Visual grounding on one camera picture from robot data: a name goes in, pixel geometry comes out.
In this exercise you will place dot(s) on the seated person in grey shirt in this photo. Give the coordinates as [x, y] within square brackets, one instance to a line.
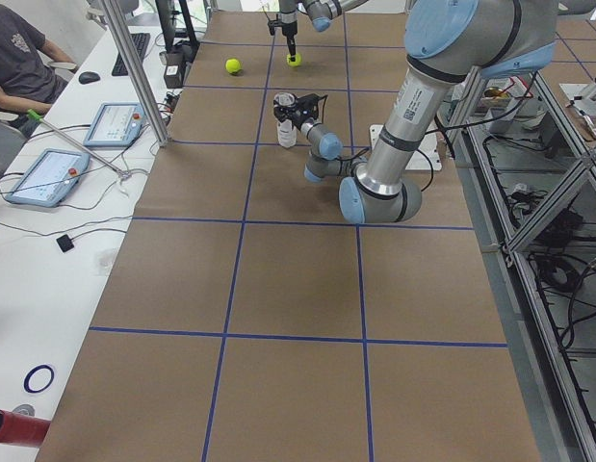
[26, 82]

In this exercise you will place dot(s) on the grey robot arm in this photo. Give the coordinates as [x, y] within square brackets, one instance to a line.
[320, 13]
[443, 40]

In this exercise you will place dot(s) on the small black square device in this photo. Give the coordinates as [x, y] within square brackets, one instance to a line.
[65, 243]

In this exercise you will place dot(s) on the upper teach pendant tablet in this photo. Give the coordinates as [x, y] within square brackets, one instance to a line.
[116, 125]

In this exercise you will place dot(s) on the yellow Roland Garros tennis ball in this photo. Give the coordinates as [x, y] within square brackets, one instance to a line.
[294, 60]

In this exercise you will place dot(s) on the green handled metal rod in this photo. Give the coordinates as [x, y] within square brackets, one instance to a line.
[122, 174]

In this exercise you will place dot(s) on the black box with label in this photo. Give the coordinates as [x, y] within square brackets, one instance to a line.
[178, 62]

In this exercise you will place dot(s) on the yellow Wilson tennis ball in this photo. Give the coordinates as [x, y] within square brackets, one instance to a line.
[233, 66]

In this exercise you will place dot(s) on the lower teach pendant tablet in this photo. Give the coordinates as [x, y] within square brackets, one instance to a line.
[50, 179]

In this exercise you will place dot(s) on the black monitor stand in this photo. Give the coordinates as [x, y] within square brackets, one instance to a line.
[168, 15]

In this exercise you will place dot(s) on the blue tape roll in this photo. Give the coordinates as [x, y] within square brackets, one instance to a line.
[38, 379]

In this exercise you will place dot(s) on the aluminium truss frame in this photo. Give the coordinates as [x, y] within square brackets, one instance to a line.
[527, 155]

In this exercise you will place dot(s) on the teach pendant tablet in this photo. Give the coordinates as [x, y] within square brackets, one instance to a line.
[116, 125]
[50, 179]

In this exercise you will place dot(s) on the black computer mouse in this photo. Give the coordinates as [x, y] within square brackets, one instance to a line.
[88, 77]

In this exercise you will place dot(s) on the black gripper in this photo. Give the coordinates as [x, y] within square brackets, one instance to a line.
[287, 25]
[295, 118]

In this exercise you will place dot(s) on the red cylinder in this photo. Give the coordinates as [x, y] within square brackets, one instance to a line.
[21, 430]

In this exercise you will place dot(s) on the aluminium frame post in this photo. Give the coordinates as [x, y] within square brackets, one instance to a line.
[134, 64]

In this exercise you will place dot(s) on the Wilson tennis ball can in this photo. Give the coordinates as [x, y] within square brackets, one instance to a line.
[284, 104]

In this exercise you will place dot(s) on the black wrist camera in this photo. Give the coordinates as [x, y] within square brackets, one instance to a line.
[308, 105]

